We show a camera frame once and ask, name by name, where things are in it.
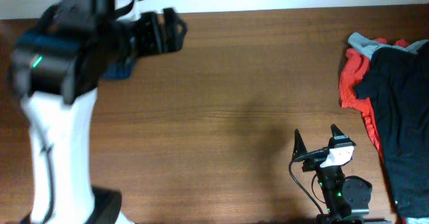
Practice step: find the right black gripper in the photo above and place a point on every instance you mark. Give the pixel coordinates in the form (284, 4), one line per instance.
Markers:
(311, 163)

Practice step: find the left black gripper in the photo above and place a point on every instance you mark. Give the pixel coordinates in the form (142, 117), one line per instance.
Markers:
(152, 21)

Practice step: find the dark teal shorts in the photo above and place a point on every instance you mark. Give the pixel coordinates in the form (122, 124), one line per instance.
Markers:
(118, 71)

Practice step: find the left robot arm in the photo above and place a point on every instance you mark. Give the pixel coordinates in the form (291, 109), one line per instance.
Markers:
(56, 67)

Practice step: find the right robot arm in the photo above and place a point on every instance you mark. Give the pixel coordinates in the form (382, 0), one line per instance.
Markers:
(346, 197)

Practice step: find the red garment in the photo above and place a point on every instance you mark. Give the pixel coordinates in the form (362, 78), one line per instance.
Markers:
(357, 83)

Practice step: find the navy garment in pile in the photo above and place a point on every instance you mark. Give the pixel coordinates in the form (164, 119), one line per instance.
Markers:
(397, 87)

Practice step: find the grey garment in pile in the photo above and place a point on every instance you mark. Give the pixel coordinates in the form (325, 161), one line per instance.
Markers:
(368, 47)

